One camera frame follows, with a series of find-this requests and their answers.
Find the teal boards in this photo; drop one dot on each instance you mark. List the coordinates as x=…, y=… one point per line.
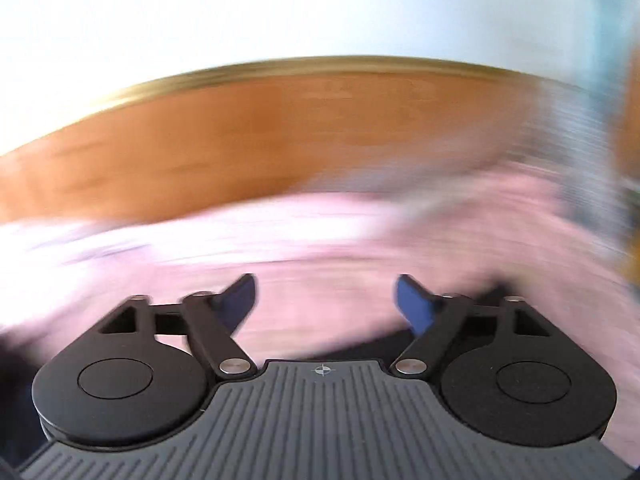
x=607, y=20

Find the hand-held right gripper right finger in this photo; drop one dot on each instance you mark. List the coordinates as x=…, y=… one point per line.
x=412, y=304

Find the wooden headboard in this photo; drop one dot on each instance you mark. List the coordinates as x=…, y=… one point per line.
x=250, y=135

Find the pink bear-print blanket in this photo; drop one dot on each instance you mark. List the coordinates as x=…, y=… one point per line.
x=325, y=260

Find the clear bubble wrap sheet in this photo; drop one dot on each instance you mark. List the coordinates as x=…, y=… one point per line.
x=585, y=170

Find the dark long-sleeved top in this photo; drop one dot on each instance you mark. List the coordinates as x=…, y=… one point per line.
x=370, y=345

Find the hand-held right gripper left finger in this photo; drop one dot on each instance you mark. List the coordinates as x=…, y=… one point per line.
x=241, y=301

